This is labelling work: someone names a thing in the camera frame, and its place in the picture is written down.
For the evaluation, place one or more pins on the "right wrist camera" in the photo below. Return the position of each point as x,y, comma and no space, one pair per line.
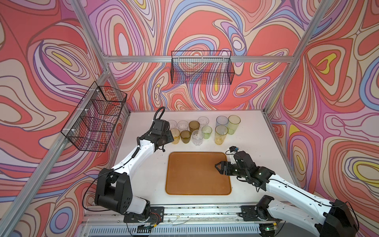
233,149

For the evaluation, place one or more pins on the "yellow short plastic glass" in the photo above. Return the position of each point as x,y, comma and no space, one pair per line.
176,135

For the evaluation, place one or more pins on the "clear glass back centre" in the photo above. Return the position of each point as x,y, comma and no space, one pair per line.
203,121

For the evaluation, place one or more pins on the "bluish clear tall glass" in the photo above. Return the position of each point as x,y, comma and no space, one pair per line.
222,120

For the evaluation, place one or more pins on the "clear faceted glass front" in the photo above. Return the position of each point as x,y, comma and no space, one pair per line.
197,137

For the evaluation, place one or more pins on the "brown short glass front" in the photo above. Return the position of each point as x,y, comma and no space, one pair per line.
185,136

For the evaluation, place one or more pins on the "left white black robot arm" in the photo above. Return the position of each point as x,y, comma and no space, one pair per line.
114,189

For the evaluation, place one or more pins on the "back black wire basket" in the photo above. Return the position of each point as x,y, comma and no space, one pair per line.
202,67

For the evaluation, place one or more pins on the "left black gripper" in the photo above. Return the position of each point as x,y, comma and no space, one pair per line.
169,136

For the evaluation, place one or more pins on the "brown tall glass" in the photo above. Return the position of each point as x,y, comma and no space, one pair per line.
194,125

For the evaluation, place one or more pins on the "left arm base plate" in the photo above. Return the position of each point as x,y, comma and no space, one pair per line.
151,215

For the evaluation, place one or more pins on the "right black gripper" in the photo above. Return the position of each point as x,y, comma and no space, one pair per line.
224,164

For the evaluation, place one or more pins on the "green short glass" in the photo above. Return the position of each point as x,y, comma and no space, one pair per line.
206,131

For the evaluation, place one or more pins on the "black wire basket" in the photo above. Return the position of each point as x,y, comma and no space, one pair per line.
202,67
94,120

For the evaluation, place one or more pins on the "left black wire basket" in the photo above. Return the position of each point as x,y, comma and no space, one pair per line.
94,120

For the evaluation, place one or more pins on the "clear faceted glass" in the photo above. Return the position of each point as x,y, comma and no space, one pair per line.
197,137
172,124

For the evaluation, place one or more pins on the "brown plastic tray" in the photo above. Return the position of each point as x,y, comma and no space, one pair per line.
194,174

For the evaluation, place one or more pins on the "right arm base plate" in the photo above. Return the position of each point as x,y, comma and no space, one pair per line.
252,213

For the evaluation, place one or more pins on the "green tall glass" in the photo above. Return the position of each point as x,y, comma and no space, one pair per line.
233,123

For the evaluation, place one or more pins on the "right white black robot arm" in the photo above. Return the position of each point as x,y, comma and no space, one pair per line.
287,202

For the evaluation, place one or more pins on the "yellow tall glass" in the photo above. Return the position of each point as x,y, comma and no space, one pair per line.
221,131

